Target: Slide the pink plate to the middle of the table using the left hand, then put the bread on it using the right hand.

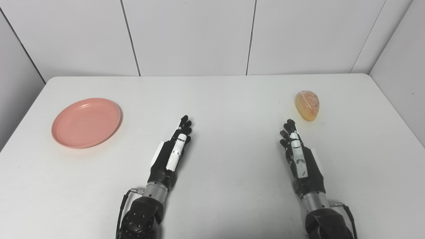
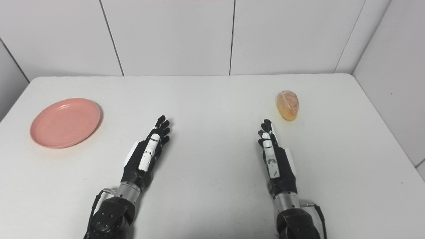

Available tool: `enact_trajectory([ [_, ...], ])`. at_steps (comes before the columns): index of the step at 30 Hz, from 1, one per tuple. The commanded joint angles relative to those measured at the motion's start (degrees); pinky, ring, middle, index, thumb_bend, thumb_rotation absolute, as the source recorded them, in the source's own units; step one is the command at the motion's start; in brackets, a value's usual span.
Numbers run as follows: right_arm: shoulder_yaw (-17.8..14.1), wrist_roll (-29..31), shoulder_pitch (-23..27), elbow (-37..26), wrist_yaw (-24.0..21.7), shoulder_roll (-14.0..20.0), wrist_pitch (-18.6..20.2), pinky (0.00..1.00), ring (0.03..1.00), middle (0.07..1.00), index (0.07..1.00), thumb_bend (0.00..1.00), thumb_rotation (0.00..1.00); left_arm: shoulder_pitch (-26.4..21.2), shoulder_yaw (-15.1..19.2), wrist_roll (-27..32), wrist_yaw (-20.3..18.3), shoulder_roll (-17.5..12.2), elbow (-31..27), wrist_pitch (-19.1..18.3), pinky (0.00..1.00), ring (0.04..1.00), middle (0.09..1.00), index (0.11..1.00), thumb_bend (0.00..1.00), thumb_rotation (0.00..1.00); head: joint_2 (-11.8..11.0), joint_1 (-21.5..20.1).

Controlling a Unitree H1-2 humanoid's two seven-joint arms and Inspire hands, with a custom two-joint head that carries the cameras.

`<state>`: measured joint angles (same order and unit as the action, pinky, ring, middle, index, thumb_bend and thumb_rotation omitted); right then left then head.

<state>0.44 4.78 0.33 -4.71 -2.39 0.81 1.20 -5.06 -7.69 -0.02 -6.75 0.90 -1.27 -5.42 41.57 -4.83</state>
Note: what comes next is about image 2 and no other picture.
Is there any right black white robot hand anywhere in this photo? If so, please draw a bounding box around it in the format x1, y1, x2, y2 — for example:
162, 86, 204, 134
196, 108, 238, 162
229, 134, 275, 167
258, 119, 298, 197

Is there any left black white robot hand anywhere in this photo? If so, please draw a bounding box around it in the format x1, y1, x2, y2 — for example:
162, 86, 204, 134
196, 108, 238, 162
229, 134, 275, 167
121, 115, 171, 191

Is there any oval bread roll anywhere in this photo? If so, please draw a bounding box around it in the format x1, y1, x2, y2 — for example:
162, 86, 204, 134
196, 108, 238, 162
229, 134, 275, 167
276, 90, 299, 121

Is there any pink round plate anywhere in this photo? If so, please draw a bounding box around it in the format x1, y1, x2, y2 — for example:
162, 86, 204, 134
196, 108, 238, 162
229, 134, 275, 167
30, 98, 101, 149

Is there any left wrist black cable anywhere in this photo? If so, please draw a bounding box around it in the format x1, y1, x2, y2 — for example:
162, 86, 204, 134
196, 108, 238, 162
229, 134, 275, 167
85, 188, 117, 239

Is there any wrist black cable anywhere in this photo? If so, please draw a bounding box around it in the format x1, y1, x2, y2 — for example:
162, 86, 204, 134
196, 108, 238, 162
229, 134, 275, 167
300, 201, 328, 239
85, 188, 117, 239

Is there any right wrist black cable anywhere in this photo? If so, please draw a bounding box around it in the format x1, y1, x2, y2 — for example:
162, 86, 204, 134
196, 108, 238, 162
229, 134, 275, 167
300, 201, 328, 239

